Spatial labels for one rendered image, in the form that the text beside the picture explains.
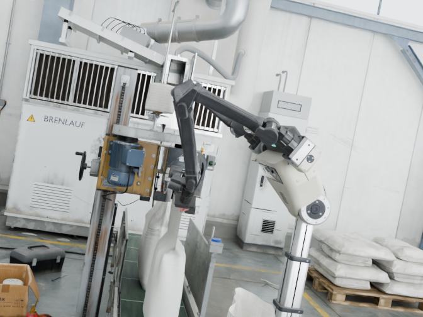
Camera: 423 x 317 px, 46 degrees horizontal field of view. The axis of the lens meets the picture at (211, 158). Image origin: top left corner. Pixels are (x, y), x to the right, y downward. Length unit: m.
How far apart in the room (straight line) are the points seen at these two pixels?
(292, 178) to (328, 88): 5.36
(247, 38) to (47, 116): 2.51
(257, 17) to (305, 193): 4.18
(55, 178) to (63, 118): 0.67
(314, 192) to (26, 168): 3.99
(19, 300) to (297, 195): 2.13
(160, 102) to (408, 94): 5.84
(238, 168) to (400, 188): 2.56
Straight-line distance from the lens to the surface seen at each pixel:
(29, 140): 5.80
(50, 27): 6.69
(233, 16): 5.39
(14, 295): 3.71
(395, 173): 8.14
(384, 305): 5.67
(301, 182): 2.31
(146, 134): 2.81
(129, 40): 5.40
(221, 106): 2.11
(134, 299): 3.23
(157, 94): 2.79
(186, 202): 2.42
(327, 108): 7.59
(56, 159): 5.77
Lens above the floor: 1.47
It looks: 3 degrees down
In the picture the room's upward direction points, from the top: 10 degrees clockwise
